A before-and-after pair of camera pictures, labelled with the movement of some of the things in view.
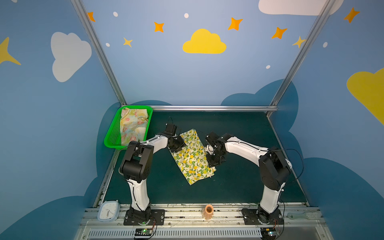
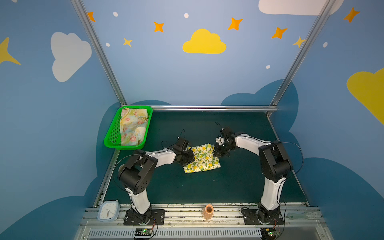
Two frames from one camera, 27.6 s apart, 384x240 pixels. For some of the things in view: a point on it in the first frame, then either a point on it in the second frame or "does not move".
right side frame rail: [289, 158] does not move
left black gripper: [177, 144] to [188, 155]
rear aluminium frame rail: [243, 108] does not move
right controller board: [268, 233] does not move
